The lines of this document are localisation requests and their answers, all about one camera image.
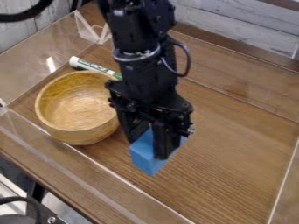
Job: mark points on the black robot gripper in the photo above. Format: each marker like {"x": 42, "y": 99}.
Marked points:
{"x": 146, "y": 99}

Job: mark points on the blue rectangular block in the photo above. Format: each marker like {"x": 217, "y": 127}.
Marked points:
{"x": 143, "y": 156}

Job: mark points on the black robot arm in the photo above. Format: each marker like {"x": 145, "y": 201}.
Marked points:
{"x": 139, "y": 24}

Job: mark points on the brown wooden bowl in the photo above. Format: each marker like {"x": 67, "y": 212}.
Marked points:
{"x": 73, "y": 109}

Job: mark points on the white green marker pen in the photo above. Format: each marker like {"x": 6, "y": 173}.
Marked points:
{"x": 85, "y": 65}

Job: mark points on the clear acrylic corner bracket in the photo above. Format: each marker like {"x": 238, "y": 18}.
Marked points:
{"x": 94, "y": 33}

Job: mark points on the black metal table frame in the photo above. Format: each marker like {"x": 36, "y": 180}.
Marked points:
{"x": 22, "y": 196}

